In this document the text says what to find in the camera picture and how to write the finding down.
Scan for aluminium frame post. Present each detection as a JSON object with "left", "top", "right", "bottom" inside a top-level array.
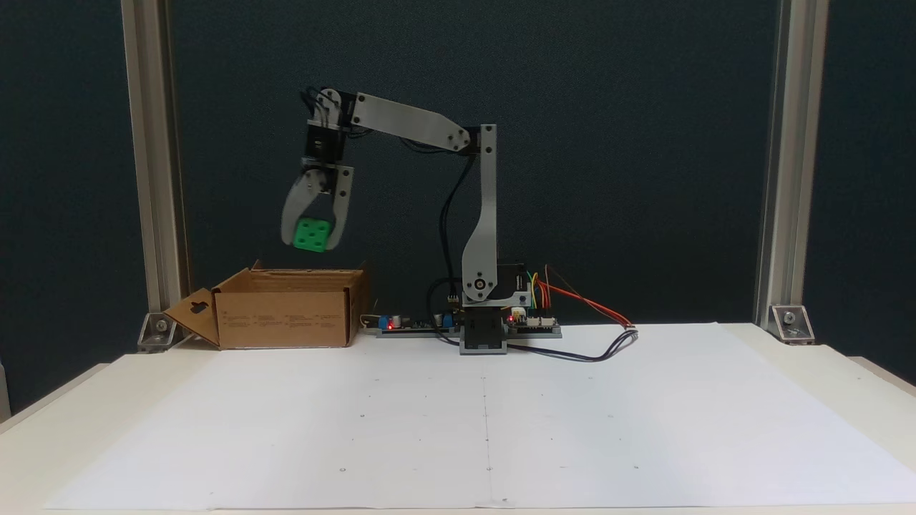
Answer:
[
  {"left": 120, "top": 0, "right": 190, "bottom": 315},
  {"left": 754, "top": 0, "right": 831, "bottom": 326}
]

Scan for brown cardboard box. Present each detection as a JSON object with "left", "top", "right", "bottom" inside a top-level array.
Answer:
[{"left": 163, "top": 260, "right": 371, "bottom": 350}]

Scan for metal corner bracket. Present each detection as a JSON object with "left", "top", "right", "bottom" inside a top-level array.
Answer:
[
  {"left": 769, "top": 304, "right": 817, "bottom": 345},
  {"left": 137, "top": 311, "right": 178, "bottom": 353}
]

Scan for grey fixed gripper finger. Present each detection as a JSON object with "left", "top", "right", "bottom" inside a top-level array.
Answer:
[{"left": 328, "top": 192, "right": 354, "bottom": 252}]

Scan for orange wire pair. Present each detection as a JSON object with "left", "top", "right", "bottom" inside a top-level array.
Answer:
[{"left": 545, "top": 266, "right": 635, "bottom": 330}]

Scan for long circuit board blue parts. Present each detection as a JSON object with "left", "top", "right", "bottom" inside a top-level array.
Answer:
[{"left": 377, "top": 313, "right": 460, "bottom": 338}]

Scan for coloured jumper wire bundle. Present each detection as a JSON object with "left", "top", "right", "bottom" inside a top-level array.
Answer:
[{"left": 526, "top": 268, "right": 555, "bottom": 313}]

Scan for white paper sheet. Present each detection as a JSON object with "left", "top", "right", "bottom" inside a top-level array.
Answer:
[{"left": 44, "top": 330, "right": 491, "bottom": 511}]

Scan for short circuit board white connectors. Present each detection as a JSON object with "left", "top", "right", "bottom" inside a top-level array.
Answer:
[{"left": 507, "top": 308, "right": 562, "bottom": 338}]

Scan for green dice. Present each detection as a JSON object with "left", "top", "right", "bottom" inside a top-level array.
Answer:
[{"left": 293, "top": 217, "right": 333, "bottom": 253}]

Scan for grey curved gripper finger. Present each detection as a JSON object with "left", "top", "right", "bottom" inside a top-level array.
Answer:
[{"left": 281, "top": 175, "right": 320, "bottom": 245}]

